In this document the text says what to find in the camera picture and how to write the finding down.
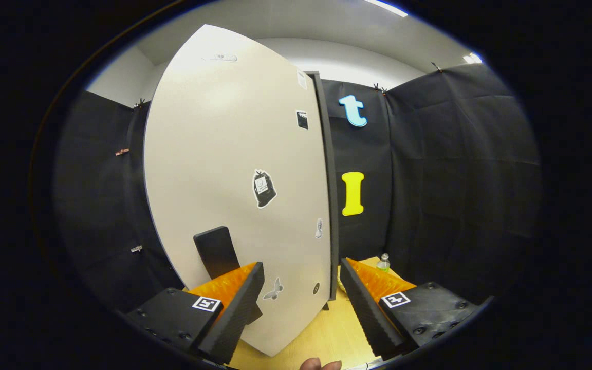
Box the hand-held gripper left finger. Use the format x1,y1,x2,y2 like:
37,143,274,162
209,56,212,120
124,261,266,364

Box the long ceiling light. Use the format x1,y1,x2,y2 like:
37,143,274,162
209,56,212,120
363,0,409,17

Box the black door handle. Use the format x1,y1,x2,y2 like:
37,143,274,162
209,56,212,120
193,226,264,325

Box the beige shoe cabinet door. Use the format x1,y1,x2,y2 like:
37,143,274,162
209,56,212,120
143,24,334,357

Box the black backdrop cloth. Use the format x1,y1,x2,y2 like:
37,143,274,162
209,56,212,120
52,62,542,314

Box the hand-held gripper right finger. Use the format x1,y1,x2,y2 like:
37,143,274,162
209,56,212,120
340,258,492,360

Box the dark frame shoe cabinet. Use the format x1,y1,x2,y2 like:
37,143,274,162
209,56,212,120
306,71,341,310

